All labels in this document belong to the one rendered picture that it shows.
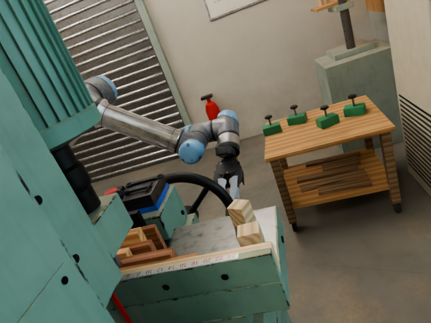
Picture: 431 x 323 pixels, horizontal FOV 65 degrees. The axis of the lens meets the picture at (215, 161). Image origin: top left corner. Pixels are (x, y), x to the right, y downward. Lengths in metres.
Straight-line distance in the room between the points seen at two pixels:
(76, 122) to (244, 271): 0.32
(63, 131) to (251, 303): 0.38
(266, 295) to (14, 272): 0.36
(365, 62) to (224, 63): 1.47
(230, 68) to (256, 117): 0.58
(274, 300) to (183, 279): 0.14
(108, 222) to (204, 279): 0.18
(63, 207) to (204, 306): 0.28
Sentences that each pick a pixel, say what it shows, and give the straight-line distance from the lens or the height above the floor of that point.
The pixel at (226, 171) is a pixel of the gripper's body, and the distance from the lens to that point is 1.03.
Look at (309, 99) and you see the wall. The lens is 3.65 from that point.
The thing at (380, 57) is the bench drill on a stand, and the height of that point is 0.66.
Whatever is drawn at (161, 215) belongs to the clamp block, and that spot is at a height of 0.95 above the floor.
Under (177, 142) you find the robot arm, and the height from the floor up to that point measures 0.98.
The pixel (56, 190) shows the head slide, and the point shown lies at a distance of 0.44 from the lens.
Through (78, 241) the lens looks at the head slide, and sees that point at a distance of 0.46.
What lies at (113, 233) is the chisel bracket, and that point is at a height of 1.03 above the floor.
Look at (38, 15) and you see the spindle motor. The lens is 0.51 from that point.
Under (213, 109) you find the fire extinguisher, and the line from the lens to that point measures 3.49.
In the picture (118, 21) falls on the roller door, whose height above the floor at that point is 1.55.
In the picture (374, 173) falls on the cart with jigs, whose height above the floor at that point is 0.18.
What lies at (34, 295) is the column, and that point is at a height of 1.12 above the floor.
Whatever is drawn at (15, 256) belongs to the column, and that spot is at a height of 1.16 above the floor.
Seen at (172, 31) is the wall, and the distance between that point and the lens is 3.59.
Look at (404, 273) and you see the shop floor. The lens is 1.80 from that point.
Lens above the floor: 1.28
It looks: 22 degrees down
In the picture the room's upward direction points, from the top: 21 degrees counter-clockwise
